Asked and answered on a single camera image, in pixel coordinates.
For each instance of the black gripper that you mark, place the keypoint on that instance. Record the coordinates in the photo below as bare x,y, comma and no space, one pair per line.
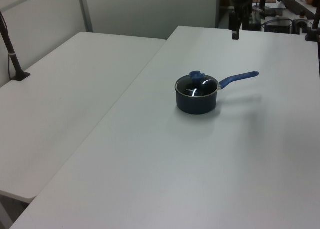
241,1

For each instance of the glass lid with blue knob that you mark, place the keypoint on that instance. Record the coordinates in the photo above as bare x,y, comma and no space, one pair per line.
197,75

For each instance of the dark blue saucepan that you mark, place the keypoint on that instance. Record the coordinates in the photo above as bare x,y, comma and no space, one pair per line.
195,105

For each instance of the black equipment box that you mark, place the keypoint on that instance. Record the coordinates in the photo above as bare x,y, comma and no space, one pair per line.
278,25

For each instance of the black computer keyboard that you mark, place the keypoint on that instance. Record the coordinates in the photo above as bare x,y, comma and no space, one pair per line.
298,7

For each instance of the black clamped stand pole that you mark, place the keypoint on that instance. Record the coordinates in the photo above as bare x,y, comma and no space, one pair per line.
313,32

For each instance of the grey corner partition post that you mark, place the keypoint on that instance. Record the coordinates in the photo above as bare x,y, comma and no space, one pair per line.
217,9

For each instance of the grey partition frame post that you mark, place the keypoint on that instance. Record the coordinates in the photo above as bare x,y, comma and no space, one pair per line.
85,11

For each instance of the black camera stand pole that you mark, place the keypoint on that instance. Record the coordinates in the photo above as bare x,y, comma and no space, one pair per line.
15,61

